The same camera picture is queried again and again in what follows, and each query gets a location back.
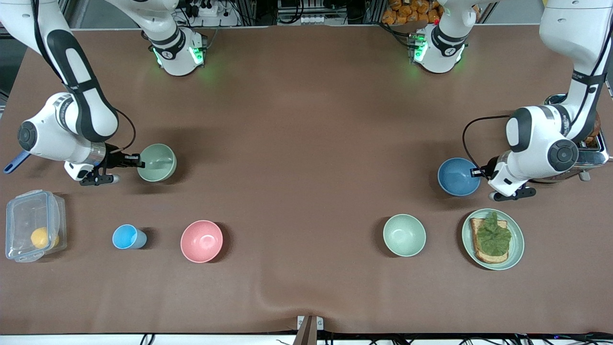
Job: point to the pink bowl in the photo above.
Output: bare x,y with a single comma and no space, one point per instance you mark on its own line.
201,241

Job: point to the white power strip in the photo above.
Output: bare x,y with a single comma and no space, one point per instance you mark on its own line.
206,8

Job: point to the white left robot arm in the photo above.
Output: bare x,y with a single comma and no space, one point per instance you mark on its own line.
536,139

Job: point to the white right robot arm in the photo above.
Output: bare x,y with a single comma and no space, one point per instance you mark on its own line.
91,115

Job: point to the blue bowl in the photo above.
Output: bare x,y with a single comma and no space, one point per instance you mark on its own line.
457,178

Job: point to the brown bread slice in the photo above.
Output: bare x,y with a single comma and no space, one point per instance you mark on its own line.
595,129

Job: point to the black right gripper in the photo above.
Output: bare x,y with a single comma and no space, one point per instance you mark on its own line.
114,158

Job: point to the green lettuce leaf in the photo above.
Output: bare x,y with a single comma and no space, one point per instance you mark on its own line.
494,237

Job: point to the brown table cloth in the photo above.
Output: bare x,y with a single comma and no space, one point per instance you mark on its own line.
306,120

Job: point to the bag of orange buns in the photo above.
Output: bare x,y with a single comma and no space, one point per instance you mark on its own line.
407,12

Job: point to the clear plastic lidded container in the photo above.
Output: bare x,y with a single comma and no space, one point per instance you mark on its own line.
21,215

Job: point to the blue cup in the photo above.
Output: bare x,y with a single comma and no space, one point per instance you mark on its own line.
125,236

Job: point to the light green plate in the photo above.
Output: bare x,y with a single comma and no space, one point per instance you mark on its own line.
516,249

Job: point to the light green bowl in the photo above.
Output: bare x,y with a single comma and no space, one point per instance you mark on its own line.
158,163
404,235

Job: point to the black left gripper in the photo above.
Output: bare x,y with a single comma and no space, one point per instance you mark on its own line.
489,169

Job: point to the blue spatula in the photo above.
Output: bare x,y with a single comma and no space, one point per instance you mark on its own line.
15,163

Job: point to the toasted bread slice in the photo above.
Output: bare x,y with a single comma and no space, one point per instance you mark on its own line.
488,258

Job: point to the yellow fruit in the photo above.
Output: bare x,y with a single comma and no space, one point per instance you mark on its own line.
40,237

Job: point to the metal table bracket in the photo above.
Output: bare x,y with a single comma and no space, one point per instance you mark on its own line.
310,326

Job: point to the cream and chrome toaster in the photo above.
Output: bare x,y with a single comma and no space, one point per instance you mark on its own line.
594,158

